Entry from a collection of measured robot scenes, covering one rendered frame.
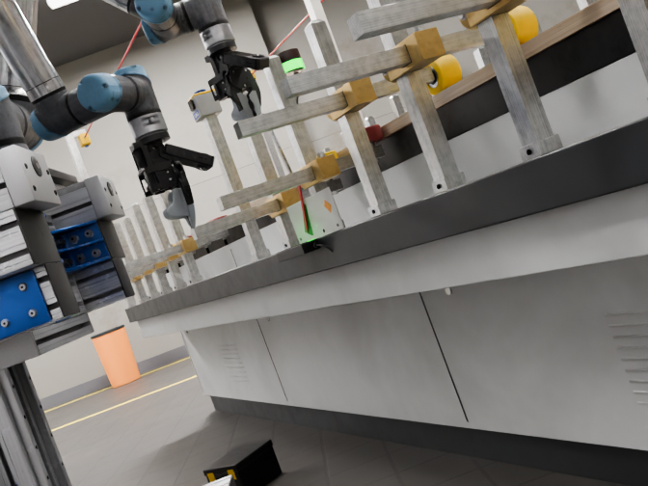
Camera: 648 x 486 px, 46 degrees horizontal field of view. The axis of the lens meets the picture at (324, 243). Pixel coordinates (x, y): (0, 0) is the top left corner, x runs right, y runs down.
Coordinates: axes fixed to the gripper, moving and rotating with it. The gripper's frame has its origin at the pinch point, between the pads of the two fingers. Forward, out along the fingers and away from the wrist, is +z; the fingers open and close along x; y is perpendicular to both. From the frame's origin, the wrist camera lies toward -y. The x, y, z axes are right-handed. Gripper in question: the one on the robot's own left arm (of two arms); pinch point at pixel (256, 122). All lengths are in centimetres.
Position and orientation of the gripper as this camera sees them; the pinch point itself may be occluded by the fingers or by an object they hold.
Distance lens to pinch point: 186.2
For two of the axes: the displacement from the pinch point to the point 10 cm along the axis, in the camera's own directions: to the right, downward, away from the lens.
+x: -6.5, 2.5, -7.2
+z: 3.5, 9.4, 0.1
